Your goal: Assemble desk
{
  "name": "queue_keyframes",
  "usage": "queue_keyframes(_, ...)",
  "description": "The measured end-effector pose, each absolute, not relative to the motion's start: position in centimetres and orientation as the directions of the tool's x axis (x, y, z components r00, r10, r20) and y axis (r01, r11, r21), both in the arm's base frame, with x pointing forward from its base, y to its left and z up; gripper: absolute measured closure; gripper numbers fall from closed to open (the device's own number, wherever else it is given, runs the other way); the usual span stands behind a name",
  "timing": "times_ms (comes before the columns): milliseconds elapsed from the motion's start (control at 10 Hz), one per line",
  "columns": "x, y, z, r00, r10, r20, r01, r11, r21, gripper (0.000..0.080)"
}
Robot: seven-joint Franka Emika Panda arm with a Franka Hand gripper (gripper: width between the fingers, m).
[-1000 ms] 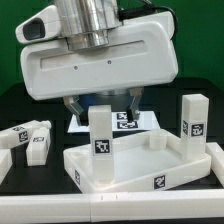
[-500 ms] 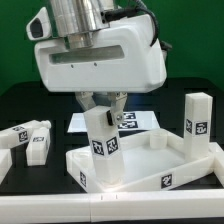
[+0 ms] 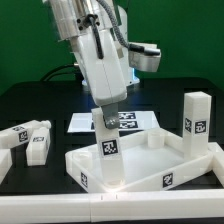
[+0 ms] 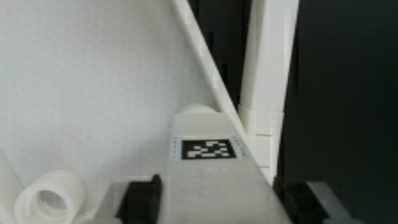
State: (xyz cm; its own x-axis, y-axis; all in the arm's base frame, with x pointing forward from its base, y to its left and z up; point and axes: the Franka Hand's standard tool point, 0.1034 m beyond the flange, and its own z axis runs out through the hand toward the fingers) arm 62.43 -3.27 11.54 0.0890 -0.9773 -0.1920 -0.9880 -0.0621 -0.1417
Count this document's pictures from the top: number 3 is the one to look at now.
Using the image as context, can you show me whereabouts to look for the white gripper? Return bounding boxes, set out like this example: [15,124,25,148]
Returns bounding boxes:
[71,30,127,129]

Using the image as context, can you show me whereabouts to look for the white desk tabletop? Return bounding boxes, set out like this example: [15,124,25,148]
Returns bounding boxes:
[65,131,213,193]

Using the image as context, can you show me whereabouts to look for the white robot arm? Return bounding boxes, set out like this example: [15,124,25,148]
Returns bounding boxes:
[42,0,127,129]

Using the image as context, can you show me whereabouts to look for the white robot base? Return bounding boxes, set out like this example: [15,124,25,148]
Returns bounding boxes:
[81,6,141,91]

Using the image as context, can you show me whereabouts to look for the white marker sheet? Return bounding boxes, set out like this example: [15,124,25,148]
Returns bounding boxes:
[67,111,159,133]

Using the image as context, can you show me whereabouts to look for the white block left edge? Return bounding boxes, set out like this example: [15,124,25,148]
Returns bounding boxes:
[0,149,12,184]

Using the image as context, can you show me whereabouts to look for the black cables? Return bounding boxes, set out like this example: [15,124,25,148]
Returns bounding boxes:
[40,63,84,82]

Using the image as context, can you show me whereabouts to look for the grey braided cable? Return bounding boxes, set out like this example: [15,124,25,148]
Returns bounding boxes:
[96,0,131,48]

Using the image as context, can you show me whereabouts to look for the white front rail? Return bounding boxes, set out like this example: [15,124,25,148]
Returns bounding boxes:
[0,143,224,224]

